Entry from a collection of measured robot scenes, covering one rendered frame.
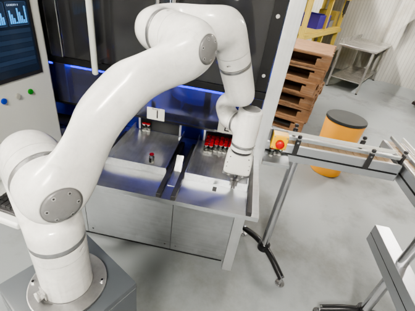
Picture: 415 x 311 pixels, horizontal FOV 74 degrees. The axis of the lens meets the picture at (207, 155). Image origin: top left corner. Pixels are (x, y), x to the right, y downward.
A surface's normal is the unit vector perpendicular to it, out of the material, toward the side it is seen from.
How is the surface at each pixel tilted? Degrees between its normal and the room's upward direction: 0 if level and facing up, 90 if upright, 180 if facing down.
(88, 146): 67
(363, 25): 90
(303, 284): 0
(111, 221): 90
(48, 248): 86
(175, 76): 115
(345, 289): 0
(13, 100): 90
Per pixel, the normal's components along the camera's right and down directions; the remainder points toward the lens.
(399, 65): -0.62, 0.36
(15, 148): -0.20, -0.63
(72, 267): 0.70, 0.46
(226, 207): 0.13, -0.83
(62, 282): 0.33, 0.55
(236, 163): -0.18, 0.51
